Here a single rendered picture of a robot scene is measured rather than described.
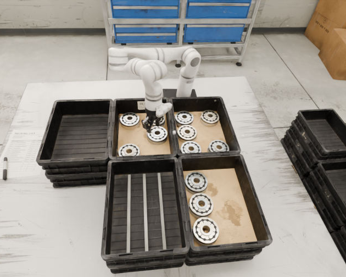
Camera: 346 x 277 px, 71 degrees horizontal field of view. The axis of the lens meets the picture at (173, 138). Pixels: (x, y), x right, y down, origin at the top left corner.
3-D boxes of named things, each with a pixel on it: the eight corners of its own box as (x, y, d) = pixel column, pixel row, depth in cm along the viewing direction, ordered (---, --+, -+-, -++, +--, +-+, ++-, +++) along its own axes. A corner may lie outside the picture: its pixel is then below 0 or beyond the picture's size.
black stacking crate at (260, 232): (176, 171, 117) (177, 157, 108) (235, 167, 120) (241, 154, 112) (187, 260, 92) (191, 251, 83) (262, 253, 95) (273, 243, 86)
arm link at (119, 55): (105, 45, 115) (152, 46, 128) (106, 66, 119) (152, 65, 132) (111, 48, 108) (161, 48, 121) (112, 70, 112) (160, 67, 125)
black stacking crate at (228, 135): (168, 113, 143) (169, 98, 134) (217, 111, 146) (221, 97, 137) (176, 170, 117) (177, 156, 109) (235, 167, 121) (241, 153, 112)
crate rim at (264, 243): (177, 159, 110) (177, 156, 108) (240, 155, 113) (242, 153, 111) (190, 253, 84) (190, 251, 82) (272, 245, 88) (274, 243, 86)
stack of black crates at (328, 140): (274, 147, 218) (297, 110, 184) (305, 144, 222) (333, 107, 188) (295, 186, 193) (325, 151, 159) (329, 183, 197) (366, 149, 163)
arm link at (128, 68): (132, 81, 100) (131, 59, 97) (106, 70, 120) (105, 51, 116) (150, 79, 105) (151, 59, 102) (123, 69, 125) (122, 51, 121)
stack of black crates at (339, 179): (295, 186, 193) (317, 161, 167) (330, 183, 197) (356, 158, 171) (322, 237, 168) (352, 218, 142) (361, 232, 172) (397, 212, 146)
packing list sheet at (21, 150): (9, 130, 141) (9, 129, 141) (51, 128, 144) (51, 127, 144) (-10, 179, 120) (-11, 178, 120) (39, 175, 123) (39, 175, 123)
